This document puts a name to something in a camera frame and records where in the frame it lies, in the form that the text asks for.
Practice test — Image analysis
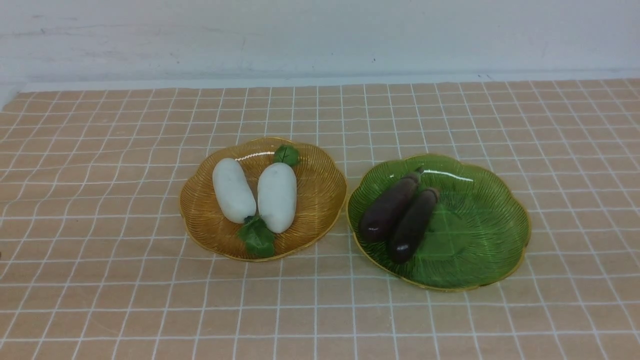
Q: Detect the white radish green top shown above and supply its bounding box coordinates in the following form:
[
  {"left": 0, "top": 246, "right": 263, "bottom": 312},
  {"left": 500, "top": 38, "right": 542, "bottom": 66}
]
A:
[{"left": 257, "top": 145, "right": 299, "bottom": 234}]

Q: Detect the white radish with leaves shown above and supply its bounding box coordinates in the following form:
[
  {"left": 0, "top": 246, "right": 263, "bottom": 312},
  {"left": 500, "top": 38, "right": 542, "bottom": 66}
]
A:
[{"left": 212, "top": 158, "right": 275, "bottom": 258}]

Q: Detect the dark purple eggplant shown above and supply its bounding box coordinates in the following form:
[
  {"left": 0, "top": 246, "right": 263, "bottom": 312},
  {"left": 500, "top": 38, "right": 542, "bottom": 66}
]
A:
[{"left": 386, "top": 187, "right": 440, "bottom": 264}]

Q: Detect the amber ribbed plastic plate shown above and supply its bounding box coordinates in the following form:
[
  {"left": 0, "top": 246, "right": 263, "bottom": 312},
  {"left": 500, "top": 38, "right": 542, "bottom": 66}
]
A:
[{"left": 179, "top": 137, "right": 348, "bottom": 262}]

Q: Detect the green ribbed plastic plate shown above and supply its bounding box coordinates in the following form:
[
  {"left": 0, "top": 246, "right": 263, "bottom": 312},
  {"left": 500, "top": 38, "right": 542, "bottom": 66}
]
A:
[{"left": 346, "top": 153, "right": 532, "bottom": 292}]

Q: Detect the checkered beige tablecloth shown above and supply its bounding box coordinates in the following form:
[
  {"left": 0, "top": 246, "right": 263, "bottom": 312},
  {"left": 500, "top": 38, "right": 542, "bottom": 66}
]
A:
[{"left": 0, "top": 79, "right": 640, "bottom": 360}]

